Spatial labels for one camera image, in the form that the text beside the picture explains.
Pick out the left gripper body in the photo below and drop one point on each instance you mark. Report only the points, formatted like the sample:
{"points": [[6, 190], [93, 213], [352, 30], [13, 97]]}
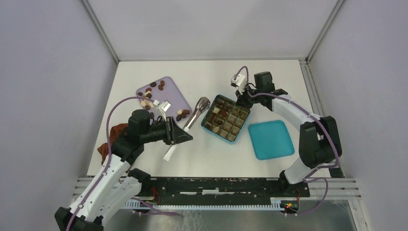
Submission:
{"points": [[170, 135]]}

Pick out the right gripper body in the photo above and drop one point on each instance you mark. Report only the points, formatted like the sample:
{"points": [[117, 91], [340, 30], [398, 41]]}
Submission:
{"points": [[246, 99]]}

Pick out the teal chocolate box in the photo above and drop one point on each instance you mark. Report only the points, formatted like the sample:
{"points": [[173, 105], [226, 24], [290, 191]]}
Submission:
{"points": [[229, 122]]}

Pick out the metal kitchen tongs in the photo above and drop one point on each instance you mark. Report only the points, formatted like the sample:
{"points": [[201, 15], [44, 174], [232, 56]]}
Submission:
{"points": [[202, 106]]}

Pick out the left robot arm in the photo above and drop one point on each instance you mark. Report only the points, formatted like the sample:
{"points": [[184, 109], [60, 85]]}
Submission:
{"points": [[92, 210]]}

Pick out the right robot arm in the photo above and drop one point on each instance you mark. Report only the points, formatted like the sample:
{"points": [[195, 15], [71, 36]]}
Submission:
{"points": [[319, 142]]}

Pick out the purple tray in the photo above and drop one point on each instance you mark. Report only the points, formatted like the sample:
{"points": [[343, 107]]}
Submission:
{"points": [[165, 89]]}

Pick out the teal box lid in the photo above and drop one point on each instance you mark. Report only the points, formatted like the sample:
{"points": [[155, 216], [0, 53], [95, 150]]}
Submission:
{"points": [[270, 140]]}

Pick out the brown cloth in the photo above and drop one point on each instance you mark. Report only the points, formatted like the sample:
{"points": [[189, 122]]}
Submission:
{"points": [[114, 133]]}

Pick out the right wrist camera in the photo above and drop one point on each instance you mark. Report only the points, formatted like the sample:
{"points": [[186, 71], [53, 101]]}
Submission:
{"points": [[239, 82]]}

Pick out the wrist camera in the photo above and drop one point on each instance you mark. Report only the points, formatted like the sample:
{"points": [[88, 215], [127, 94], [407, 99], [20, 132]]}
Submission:
{"points": [[162, 107], [239, 82]]}

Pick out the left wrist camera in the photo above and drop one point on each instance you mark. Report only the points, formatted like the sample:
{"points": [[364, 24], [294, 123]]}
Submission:
{"points": [[162, 107]]}

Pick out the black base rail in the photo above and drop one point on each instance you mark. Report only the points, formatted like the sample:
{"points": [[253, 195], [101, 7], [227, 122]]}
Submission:
{"points": [[219, 191]]}

